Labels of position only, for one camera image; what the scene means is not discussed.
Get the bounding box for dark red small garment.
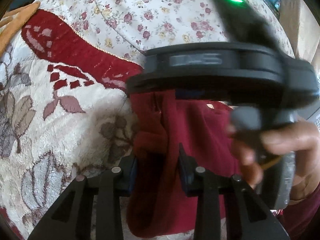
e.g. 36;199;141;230
126;89;253;238

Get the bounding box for person's right hand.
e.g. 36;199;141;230
227;120;319;201

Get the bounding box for beige cloth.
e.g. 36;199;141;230
279;0;319;69

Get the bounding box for red and white plush blanket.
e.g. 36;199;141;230
0;8;226;240

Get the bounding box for white floral quilt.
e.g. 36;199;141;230
38;0;293;63

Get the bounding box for orange checkered plush cushion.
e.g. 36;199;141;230
1;2;41;56

